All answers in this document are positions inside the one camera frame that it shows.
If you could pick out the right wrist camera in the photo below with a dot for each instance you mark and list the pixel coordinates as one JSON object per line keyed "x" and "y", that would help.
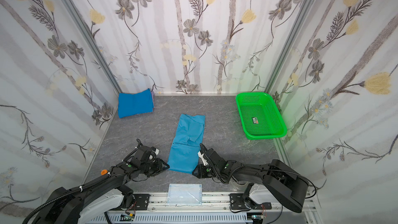
{"x": 210, "y": 157}

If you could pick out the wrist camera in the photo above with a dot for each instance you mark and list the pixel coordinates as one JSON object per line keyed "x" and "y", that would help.
{"x": 143, "y": 154}
{"x": 210, "y": 157}

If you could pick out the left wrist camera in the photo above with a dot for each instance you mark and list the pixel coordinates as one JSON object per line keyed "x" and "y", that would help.
{"x": 143, "y": 154}

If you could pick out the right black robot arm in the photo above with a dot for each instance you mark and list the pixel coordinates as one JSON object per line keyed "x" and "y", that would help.
{"x": 287, "y": 186}

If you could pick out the folded blue t-shirt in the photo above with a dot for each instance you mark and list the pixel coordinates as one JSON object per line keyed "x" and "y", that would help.
{"x": 134, "y": 104}

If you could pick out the clear plastic bag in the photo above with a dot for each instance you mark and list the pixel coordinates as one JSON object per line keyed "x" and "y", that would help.
{"x": 185, "y": 195}

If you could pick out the green plastic basket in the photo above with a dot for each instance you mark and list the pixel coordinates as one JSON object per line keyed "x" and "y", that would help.
{"x": 261, "y": 105}

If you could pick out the clear tape roll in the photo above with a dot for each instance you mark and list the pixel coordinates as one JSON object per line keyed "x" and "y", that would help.
{"x": 240, "y": 186}

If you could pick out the small label in basket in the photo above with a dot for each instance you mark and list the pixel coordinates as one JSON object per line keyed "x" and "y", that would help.
{"x": 255, "y": 120}

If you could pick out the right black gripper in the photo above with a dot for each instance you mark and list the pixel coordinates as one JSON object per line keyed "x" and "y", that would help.
{"x": 207, "y": 165}

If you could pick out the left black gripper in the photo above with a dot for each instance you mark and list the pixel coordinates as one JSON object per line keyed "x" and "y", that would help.
{"x": 155, "y": 163}

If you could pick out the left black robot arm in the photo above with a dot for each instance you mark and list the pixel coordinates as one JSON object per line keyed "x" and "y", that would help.
{"x": 64, "y": 206}

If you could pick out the small medicine bottle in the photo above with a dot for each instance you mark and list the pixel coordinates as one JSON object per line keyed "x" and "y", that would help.
{"x": 104, "y": 172}

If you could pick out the white slotted cable duct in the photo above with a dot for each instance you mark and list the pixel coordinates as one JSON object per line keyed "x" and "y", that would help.
{"x": 173, "y": 218}

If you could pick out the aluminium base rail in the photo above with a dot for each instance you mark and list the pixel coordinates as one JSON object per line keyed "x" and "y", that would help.
{"x": 211, "y": 202}

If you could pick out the teal t-shirt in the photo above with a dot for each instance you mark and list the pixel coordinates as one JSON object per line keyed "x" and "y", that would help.
{"x": 183, "y": 155}

